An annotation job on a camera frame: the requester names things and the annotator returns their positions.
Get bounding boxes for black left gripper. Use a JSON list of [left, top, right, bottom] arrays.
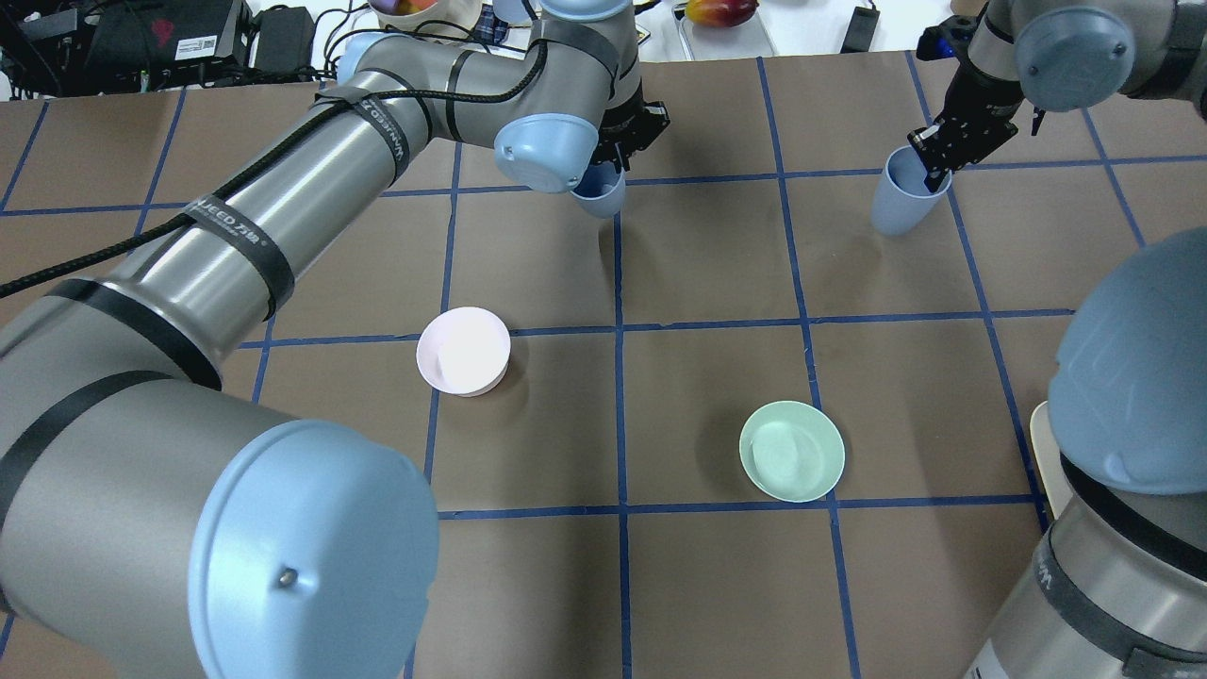
[[594, 81, 670, 172]]

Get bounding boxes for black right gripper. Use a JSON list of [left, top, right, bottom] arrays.
[[909, 53, 1024, 194]]

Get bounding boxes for blue cup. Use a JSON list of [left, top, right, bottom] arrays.
[[870, 145, 952, 236], [570, 162, 626, 219]]

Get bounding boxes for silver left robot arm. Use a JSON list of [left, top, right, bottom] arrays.
[[1, 1, 667, 678]]

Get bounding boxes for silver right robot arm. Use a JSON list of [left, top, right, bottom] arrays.
[[908, 1, 1206, 678]]

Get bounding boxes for red yellow mango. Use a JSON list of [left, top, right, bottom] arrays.
[[683, 0, 759, 27]]

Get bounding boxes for black power adapter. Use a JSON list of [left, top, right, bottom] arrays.
[[839, 5, 881, 53]]

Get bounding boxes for pale pink bowl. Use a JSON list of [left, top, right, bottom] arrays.
[[416, 306, 512, 397]]

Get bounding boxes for mint green bowl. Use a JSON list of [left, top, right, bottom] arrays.
[[737, 400, 849, 504]]

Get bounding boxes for black electronics box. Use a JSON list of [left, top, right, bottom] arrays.
[[2, 1, 253, 96]]

